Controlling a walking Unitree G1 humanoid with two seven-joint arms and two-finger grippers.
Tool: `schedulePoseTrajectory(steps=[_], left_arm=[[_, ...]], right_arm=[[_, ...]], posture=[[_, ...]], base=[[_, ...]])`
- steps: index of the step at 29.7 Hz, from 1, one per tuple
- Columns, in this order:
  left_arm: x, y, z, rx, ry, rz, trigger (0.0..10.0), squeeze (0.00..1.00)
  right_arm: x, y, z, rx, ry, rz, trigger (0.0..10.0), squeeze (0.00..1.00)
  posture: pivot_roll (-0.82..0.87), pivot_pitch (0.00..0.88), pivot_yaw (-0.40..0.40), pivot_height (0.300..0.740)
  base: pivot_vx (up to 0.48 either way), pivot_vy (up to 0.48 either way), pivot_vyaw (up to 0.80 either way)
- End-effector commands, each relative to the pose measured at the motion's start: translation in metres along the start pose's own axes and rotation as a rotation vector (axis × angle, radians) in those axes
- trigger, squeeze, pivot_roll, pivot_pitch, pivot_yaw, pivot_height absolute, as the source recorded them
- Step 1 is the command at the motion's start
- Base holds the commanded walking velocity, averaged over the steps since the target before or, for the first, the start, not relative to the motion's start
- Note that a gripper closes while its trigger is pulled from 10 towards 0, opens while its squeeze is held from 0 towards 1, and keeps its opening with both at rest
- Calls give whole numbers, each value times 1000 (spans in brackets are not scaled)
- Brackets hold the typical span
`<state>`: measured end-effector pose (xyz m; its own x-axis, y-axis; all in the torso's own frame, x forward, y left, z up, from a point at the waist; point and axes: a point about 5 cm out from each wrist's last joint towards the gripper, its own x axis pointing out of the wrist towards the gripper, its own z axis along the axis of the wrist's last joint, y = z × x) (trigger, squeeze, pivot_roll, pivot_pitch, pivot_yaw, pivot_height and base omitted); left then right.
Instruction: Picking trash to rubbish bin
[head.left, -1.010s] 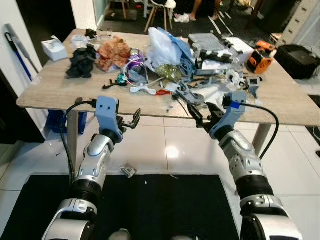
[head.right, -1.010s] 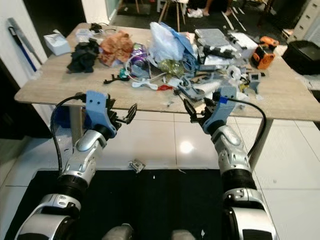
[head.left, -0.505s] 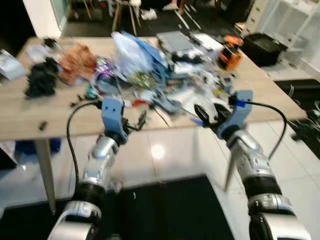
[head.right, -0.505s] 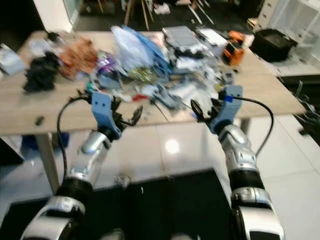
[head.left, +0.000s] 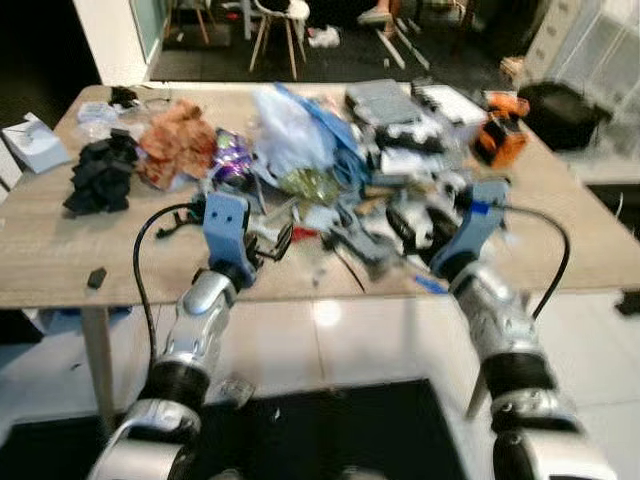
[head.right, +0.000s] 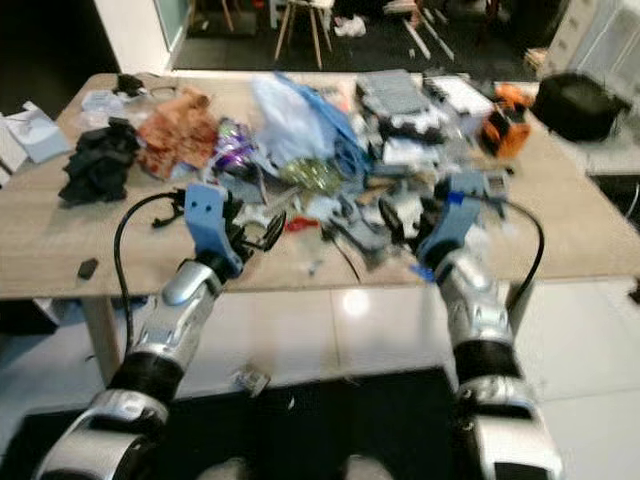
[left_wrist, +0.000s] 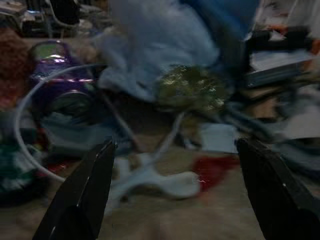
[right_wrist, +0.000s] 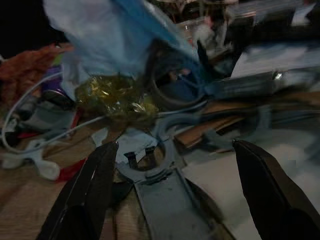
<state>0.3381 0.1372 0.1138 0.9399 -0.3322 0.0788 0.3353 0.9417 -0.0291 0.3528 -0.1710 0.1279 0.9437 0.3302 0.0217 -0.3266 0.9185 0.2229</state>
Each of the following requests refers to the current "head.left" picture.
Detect white crumpled floor rubbish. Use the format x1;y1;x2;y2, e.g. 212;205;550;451
307;26;342;50

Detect grey crumpled wrapper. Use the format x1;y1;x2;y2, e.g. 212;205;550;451
328;222;398;271

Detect green yellow wrapper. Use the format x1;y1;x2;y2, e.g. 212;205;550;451
279;167;342;202

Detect blue plastic bag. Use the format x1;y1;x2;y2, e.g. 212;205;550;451
278;84;373;193

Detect shiny purple wrapper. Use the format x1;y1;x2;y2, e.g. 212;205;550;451
210;130;257;187

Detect orange black tool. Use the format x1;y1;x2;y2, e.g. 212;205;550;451
473;93;532;168

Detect white plastic bag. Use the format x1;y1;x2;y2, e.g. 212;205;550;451
250;85;331;181

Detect white flat device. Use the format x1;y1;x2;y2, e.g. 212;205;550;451
414;84;487;127

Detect grey flat device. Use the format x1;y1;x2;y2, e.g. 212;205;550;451
345;78;427;126

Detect small crumpled foil scrap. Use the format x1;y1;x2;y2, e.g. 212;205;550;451
224;378;257;407

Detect black bag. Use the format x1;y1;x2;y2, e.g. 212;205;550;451
518;80;612;152

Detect crumpled black cloth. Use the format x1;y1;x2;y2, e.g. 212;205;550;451
64;130;142;217

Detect black floor mat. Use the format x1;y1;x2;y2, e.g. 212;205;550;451
0;378;468;480

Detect light wooden table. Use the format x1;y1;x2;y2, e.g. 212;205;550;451
0;83;640;433

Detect small black tangled item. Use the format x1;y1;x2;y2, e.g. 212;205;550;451
109;86;142;110

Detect clear plastic bag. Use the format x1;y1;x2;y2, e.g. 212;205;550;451
75;100;127;142

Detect white chair wooden legs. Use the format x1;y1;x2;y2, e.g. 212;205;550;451
248;0;312;79

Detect white slatted cabinet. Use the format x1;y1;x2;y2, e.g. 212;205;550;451
524;0;640;113

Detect white paper box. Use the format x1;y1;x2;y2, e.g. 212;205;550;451
0;112;72;177

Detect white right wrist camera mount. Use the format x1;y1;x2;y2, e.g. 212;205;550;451
438;180;512;273

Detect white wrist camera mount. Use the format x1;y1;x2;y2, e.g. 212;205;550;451
438;180;512;273
203;191;252;277

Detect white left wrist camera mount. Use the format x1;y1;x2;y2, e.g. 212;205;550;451
203;191;252;277

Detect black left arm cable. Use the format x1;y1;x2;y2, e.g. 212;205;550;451
132;200;208;371

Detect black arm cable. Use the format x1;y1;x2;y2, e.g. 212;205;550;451
488;203;572;321
132;200;208;371

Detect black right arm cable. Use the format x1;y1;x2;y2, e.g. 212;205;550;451
488;203;572;321

